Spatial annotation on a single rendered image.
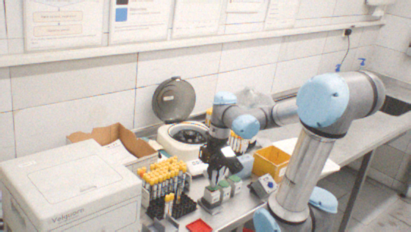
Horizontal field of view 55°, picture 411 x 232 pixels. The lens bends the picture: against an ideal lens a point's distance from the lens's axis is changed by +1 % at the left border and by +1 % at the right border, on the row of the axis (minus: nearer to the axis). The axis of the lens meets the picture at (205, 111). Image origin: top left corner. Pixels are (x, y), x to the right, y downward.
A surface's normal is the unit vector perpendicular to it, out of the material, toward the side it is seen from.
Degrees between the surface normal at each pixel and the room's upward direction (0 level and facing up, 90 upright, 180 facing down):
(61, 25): 92
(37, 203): 0
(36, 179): 0
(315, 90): 85
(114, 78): 90
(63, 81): 90
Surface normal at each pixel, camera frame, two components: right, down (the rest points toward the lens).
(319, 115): -0.83, 0.00
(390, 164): -0.72, 0.19
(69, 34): 0.67, 0.44
